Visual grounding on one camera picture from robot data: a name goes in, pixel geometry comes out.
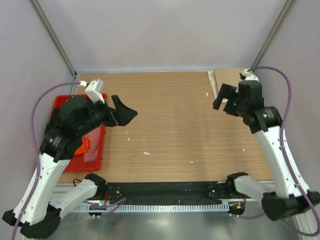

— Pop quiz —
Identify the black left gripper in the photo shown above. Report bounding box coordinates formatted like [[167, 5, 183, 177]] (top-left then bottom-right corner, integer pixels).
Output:
[[78, 94, 138, 136]]

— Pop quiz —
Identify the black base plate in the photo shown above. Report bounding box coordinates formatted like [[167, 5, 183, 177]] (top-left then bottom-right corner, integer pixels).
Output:
[[91, 181, 245, 206]]

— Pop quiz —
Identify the slotted cable duct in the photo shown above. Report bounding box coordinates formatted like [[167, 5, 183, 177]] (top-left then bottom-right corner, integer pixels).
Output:
[[70, 202, 230, 213]]

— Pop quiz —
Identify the right aluminium frame post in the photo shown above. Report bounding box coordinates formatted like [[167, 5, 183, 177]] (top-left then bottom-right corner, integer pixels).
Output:
[[251, 0, 297, 69]]

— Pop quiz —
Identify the orange t shirt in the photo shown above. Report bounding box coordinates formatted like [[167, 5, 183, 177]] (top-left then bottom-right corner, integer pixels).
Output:
[[74, 136, 90, 156]]

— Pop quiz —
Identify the pink t shirt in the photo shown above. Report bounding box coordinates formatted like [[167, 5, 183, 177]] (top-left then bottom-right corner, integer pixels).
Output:
[[83, 125, 105, 163]]

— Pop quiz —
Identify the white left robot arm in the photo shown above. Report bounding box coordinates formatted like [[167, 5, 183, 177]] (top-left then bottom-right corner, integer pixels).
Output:
[[2, 95, 138, 239]]

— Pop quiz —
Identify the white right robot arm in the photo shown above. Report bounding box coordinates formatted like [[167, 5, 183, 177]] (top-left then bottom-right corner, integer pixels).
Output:
[[213, 80, 320, 221]]

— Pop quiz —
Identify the aluminium frame post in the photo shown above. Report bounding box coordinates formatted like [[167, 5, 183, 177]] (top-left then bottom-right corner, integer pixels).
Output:
[[29, 0, 77, 79], [251, 0, 297, 69]]

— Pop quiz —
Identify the black t shirt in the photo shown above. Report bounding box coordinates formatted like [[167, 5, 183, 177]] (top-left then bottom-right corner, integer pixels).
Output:
[[44, 108, 60, 135]]

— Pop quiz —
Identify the red plastic bin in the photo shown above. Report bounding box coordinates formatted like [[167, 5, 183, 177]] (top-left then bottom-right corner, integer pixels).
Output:
[[51, 93, 109, 173]]

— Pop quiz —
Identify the beige t shirt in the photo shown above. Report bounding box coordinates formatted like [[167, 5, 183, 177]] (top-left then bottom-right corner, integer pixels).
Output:
[[214, 68, 245, 92]]

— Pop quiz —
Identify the folded white t shirt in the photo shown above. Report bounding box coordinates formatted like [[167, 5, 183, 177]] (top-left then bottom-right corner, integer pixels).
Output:
[[207, 70, 218, 99]]

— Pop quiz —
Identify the left aluminium frame post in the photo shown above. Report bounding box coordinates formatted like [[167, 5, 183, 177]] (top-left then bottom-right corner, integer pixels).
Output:
[[29, 0, 77, 79]]

